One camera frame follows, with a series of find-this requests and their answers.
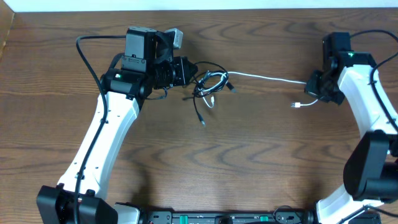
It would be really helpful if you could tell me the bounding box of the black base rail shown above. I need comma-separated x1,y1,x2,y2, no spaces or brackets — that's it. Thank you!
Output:
139,210,317,224

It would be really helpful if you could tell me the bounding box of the white usb cable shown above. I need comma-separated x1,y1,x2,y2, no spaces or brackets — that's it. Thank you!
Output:
198,70,320,109

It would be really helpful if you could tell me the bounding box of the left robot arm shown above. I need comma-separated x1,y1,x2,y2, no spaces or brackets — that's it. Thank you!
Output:
36,26,197,223

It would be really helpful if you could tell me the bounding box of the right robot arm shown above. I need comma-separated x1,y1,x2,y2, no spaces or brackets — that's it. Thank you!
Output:
301,32,397,223

